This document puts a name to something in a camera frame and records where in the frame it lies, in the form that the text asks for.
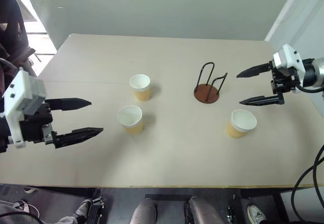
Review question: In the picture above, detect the brown disc wire cup holder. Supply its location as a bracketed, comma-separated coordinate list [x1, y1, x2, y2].
[193, 62, 228, 104]

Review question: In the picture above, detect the white wall conduit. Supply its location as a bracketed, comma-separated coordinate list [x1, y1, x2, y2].
[264, 0, 300, 42]

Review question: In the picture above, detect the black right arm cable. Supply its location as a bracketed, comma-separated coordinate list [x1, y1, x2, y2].
[290, 85, 324, 223]

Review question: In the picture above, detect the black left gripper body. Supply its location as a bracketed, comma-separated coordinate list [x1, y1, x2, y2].
[19, 101, 58, 145]

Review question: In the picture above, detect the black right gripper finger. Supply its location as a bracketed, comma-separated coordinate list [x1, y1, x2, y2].
[238, 95, 280, 106]
[236, 62, 273, 79]

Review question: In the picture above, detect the person in grey trousers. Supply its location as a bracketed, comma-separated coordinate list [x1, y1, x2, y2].
[0, 199, 92, 224]

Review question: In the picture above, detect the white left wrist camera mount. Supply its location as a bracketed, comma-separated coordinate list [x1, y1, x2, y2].
[2, 67, 47, 149]

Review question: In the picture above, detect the person in dark clothes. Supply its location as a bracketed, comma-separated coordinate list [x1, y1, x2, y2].
[0, 0, 37, 83]

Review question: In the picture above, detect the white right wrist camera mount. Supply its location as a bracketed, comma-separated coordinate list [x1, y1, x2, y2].
[272, 43, 307, 93]

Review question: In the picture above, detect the white sneaker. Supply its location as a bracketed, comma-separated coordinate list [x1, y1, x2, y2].
[247, 203, 268, 224]

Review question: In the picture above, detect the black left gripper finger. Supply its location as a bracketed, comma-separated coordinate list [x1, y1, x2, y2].
[47, 97, 92, 112]
[53, 127, 104, 150]

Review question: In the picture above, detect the dark rounded shape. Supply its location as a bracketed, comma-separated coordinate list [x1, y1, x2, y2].
[129, 198, 158, 224]
[187, 197, 217, 224]

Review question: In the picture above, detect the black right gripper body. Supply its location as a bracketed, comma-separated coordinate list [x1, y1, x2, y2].
[269, 60, 300, 105]

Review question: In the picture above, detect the yellow paper cup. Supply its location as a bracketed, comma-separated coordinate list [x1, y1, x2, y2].
[116, 105, 144, 135]
[129, 74, 152, 102]
[226, 109, 258, 139]

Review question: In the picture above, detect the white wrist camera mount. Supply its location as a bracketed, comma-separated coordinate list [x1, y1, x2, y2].
[2, 67, 47, 149]
[272, 43, 307, 93]

